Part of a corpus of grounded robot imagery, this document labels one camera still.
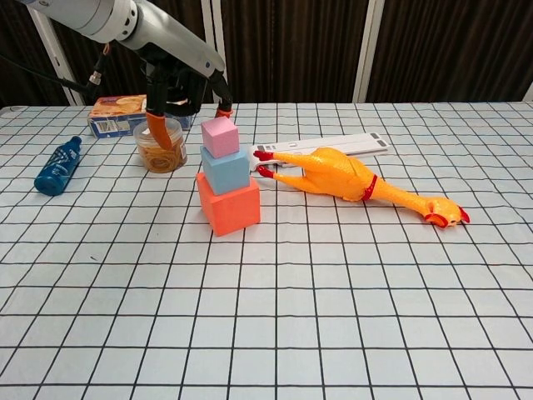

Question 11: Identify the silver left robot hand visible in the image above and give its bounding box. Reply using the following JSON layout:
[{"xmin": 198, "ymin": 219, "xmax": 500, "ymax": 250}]
[{"xmin": 117, "ymin": 0, "xmax": 233, "ymax": 151}]

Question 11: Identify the pink foam cube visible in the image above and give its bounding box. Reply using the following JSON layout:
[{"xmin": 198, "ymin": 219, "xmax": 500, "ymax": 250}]
[{"xmin": 201, "ymin": 116, "xmax": 241, "ymax": 158}]

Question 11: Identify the light blue foam cube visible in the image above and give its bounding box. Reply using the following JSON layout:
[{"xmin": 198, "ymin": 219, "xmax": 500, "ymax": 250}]
[{"xmin": 198, "ymin": 144, "xmax": 252, "ymax": 196}]

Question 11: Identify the orange foam cube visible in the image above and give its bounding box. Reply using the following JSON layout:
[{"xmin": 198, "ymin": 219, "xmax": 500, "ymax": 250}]
[{"xmin": 195, "ymin": 172, "xmax": 262, "ymax": 238}]

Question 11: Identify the orange biscuit box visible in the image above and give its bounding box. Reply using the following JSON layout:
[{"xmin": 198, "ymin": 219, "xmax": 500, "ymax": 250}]
[{"xmin": 87, "ymin": 93, "xmax": 194, "ymax": 139}]

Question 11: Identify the clear jar of rubber bands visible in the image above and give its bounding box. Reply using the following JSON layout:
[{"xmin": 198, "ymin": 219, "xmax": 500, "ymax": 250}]
[{"xmin": 132, "ymin": 117, "xmax": 187, "ymax": 173}]

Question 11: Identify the blue spray bottle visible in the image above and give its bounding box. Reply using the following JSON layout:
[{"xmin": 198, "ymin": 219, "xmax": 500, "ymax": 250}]
[{"xmin": 33, "ymin": 135, "xmax": 83, "ymax": 197}]

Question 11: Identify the white power strip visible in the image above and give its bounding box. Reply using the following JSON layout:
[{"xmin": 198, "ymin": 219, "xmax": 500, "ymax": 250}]
[{"xmin": 247, "ymin": 132, "xmax": 391, "ymax": 173}]

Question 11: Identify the yellow rubber chicken toy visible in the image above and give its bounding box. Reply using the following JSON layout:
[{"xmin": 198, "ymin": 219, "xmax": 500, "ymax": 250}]
[{"xmin": 252, "ymin": 146, "xmax": 471, "ymax": 228}]

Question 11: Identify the checkered light blue tablecloth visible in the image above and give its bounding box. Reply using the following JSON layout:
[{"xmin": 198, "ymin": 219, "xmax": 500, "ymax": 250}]
[{"xmin": 0, "ymin": 99, "xmax": 533, "ymax": 400}]

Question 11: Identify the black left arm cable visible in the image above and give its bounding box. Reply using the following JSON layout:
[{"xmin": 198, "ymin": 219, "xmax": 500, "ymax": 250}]
[{"xmin": 0, "ymin": 39, "xmax": 112, "ymax": 97}]

